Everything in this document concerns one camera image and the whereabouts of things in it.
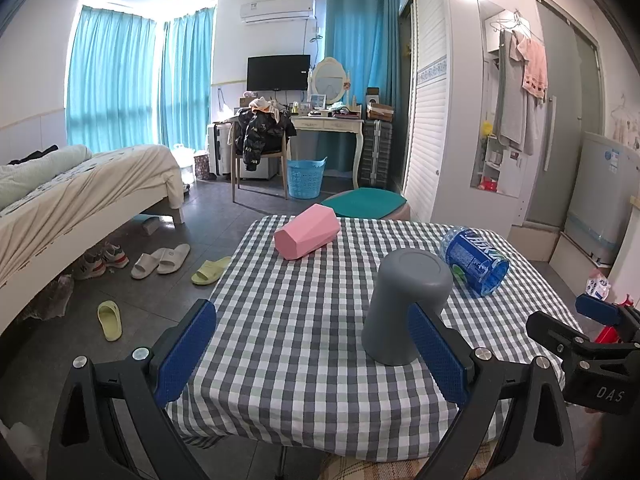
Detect white printed packet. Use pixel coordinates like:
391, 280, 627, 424
584, 269, 614, 303

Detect oval white mirror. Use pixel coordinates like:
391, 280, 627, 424
308, 57, 352, 107

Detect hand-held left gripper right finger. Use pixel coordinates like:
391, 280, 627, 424
406, 302, 585, 480

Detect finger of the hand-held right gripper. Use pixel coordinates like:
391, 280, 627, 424
575, 293, 632, 332
526, 311, 597, 361

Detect white dressing table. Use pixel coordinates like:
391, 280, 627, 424
289, 114, 365, 189

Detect white slipper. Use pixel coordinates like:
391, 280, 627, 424
157, 243, 192, 275
130, 252, 166, 281

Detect wide teal window curtain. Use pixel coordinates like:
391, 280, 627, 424
66, 4, 159, 154

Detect teal cushioned stool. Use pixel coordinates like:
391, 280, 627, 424
320, 187, 411, 221

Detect pink faceted cup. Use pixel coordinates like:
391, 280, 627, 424
274, 203, 342, 261

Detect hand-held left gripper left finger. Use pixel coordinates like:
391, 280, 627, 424
47, 299, 218, 480

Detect dark checkered suitcase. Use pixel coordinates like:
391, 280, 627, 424
360, 119, 395, 191

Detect tall teal curtain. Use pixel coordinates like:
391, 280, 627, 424
325, 0, 402, 181

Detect black jacket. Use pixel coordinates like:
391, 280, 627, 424
233, 107, 298, 171

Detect grey hanging towel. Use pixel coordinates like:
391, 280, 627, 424
494, 26, 542, 157

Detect green slipper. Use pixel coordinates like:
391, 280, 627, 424
191, 256, 234, 286
97, 300, 124, 342

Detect cardboard boxes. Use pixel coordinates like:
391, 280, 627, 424
366, 88, 396, 121

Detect pink hanging towel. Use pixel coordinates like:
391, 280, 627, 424
516, 37, 549, 102

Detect clear plastic bag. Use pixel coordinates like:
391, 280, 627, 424
22, 274, 77, 322

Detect white suitcase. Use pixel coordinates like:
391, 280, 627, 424
206, 121, 236, 179

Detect pale green quilt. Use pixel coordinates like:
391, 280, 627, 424
0, 144, 94, 212

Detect bed with cream sheet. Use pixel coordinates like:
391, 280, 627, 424
0, 144, 187, 337

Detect grey checkered tablecloth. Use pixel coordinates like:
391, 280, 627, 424
164, 214, 592, 462

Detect frosted glass door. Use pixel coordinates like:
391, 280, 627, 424
524, 0, 607, 235

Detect narrow teal window curtain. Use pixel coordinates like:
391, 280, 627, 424
158, 6, 217, 152

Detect grey cup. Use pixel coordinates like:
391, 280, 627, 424
361, 248, 454, 367

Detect white washing machine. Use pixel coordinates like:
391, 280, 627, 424
564, 131, 640, 267

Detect black television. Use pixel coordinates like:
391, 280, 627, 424
246, 54, 311, 92

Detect white air conditioner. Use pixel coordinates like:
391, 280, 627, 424
239, 0, 317, 25

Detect sneakers under bed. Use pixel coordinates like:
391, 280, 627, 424
74, 252, 107, 281

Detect white sneaker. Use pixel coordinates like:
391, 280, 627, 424
99, 242, 130, 270

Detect wooden chair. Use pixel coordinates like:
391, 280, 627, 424
230, 115, 292, 204

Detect blue laundry basket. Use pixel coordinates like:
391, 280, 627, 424
286, 156, 328, 200

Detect blue water bottle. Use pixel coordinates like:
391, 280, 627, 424
439, 226, 510, 299

